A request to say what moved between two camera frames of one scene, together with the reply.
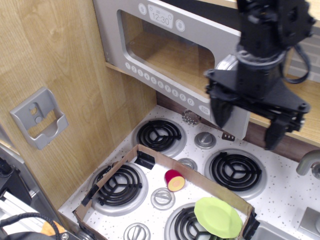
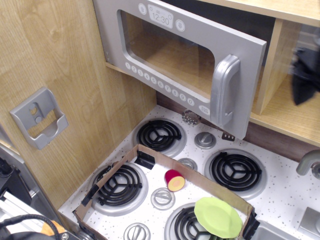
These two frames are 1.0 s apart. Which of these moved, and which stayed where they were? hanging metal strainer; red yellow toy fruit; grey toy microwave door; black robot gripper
Moved: black robot gripper
Stayed: red yellow toy fruit; hanging metal strainer; grey toy microwave door
